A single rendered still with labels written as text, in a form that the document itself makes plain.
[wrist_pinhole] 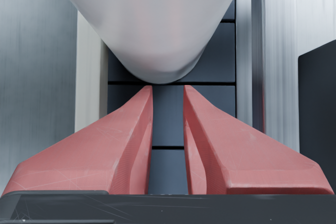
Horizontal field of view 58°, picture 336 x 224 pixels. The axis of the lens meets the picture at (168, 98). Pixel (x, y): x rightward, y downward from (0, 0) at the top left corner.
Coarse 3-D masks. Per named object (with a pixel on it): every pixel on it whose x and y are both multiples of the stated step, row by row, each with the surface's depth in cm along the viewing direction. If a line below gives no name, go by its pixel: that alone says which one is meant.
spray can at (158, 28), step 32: (96, 0) 5; (128, 0) 5; (160, 0) 5; (192, 0) 5; (224, 0) 7; (96, 32) 10; (128, 32) 7; (160, 32) 7; (192, 32) 8; (128, 64) 13; (160, 64) 11; (192, 64) 15
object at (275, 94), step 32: (256, 0) 11; (288, 0) 10; (256, 32) 11; (288, 32) 10; (256, 64) 11; (288, 64) 10; (256, 96) 11; (288, 96) 10; (256, 128) 11; (288, 128) 10
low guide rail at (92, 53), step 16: (80, 16) 15; (80, 32) 15; (80, 48) 15; (96, 48) 15; (80, 64) 15; (96, 64) 15; (80, 80) 15; (96, 80) 15; (80, 96) 15; (96, 96) 15; (80, 112) 14; (96, 112) 14; (80, 128) 14
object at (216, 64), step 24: (216, 48) 18; (120, 72) 18; (192, 72) 18; (216, 72) 18; (120, 96) 18; (168, 96) 18; (216, 96) 18; (168, 120) 18; (168, 144) 18; (168, 168) 18; (168, 192) 18
